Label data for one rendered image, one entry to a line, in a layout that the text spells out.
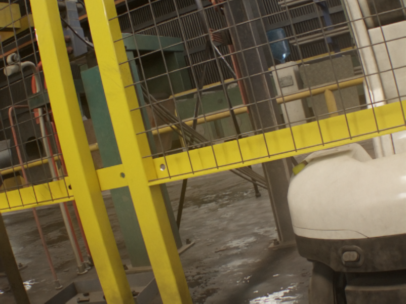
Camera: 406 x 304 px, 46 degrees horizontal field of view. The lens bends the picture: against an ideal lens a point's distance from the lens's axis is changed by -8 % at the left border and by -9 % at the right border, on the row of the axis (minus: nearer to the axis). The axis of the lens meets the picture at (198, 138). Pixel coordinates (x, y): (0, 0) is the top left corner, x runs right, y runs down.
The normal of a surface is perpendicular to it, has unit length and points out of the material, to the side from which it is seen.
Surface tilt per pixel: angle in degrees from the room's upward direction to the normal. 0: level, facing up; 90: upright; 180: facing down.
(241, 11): 90
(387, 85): 103
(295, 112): 90
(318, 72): 94
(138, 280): 90
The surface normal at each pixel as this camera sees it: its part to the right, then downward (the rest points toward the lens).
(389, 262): -0.59, 0.17
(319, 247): -0.84, 0.22
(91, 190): 0.88, -0.21
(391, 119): -0.40, 0.14
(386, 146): -0.43, -0.09
